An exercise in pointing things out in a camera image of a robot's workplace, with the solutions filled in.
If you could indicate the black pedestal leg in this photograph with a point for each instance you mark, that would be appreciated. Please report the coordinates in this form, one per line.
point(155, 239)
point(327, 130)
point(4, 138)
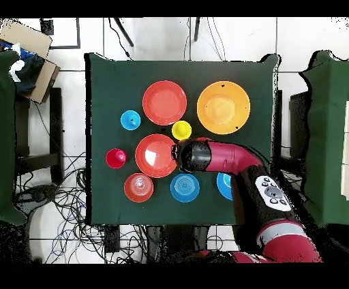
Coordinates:
point(35, 195)

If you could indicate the wide red-orange bowl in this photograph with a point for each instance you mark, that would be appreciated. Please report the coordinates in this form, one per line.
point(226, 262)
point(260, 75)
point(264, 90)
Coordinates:
point(152, 155)
point(164, 102)

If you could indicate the blue and white cloth bundle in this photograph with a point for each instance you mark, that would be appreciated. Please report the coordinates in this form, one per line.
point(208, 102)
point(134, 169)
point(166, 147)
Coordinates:
point(27, 71)

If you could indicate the small blue bowl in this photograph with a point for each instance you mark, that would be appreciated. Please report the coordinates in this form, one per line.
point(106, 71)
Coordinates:
point(184, 187)

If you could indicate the large orange bowl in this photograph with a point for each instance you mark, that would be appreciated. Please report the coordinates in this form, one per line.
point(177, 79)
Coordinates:
point(223, 107)

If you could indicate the large blue bowl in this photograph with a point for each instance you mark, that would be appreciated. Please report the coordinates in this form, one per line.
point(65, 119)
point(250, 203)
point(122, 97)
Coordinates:
point(222, 188)

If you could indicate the yellow cup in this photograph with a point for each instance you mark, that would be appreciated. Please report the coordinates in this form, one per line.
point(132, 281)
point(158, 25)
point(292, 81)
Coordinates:
point(181, 130)

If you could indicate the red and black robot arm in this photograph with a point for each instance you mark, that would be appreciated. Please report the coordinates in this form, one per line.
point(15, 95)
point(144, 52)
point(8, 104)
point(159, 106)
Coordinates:
point(231, 158)

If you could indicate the black power strip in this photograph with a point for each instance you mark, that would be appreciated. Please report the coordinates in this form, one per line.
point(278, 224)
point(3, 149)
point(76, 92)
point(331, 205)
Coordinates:
point(112, 240)

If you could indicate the black chair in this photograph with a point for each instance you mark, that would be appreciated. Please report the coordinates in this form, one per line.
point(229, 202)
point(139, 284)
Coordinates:
point(298, 122)

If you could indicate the green cloth side table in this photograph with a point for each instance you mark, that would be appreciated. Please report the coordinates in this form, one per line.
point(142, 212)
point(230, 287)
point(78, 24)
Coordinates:
point(327, 122)
point(6, 136)

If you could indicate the black tripod leg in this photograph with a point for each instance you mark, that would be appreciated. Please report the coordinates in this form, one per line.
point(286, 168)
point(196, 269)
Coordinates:
point(196, 30)
point(124, 32)

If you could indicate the blue cup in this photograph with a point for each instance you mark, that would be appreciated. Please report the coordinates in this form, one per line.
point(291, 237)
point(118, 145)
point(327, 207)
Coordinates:
point(130, 120)

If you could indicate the dark green tablecloth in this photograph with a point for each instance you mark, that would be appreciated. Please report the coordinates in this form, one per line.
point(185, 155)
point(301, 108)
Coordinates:
point(117, 81)

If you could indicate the cardboard box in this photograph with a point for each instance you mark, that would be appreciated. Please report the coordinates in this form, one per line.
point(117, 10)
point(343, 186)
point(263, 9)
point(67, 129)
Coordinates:
point(27, 35)

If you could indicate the black metal frame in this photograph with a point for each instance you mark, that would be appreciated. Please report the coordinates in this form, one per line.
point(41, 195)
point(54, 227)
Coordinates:
point(47, 27)

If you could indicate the red cup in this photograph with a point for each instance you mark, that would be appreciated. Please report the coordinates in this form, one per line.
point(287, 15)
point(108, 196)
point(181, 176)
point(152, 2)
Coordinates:
point(116, 158)

